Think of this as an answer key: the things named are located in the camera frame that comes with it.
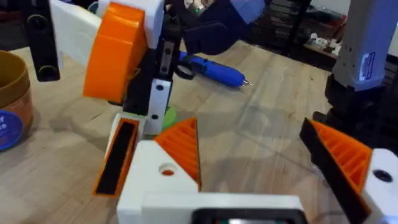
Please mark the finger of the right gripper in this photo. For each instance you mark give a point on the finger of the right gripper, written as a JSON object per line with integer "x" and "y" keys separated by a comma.
{"x": 116, "y": 158}
{"x": 115, "y": 56}

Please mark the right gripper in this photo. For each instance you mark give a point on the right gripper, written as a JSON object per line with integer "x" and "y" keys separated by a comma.
{"x": 208, "y": 34}

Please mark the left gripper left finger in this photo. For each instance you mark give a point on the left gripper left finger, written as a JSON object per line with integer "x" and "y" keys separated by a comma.
{"x": 146, "y": 168}

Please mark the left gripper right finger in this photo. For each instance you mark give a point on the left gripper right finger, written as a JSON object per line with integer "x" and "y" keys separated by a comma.
{"x": 348, "y": 155}

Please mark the blue electric screwdriver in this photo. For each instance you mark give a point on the blue electric screwdriver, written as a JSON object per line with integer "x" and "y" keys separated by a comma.
{"x": 217, "y": 71}

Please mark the green disc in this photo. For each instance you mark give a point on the green disc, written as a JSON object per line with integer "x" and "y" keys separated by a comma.
{"x": 170, "y": 118}

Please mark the right wrist upright plate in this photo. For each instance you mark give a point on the right wrist upright plate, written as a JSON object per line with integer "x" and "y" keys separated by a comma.
{"x": 43, "y": 46}

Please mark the brown tub with toys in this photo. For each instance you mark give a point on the brown tub with toys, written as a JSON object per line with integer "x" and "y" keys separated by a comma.
{"x": 15, "y": 93}

